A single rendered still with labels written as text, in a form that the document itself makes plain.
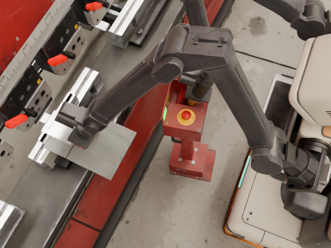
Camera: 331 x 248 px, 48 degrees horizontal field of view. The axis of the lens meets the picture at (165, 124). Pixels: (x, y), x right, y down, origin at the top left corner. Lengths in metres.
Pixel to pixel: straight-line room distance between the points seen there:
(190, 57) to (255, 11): 2.12
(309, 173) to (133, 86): 0.49
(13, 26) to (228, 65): 0.51
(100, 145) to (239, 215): 0.90
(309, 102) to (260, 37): 1.75
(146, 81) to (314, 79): 0.41
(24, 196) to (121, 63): 0.62
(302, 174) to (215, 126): 1.38
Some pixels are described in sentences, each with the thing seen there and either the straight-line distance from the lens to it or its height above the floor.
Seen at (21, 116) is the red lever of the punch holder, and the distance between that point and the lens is 1.03.
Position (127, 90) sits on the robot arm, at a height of 1.41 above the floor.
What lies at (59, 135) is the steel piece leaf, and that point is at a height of 1.00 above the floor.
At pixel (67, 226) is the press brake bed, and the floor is 0.76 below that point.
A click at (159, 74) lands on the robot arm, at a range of 0.72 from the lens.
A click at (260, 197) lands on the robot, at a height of 0.28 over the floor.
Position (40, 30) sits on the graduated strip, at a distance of 1.02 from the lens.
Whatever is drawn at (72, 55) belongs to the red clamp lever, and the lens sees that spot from 1.10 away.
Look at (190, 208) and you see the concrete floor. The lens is 2.17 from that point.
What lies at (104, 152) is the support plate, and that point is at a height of 1.00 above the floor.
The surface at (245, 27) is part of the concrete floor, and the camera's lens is 2.70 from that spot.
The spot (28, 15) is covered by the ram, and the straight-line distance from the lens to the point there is 0.98.
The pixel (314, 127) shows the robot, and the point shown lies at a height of 1.22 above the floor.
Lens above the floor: 2.14
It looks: 68 degrees down
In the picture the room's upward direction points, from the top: 10 degrees counter-clockwise
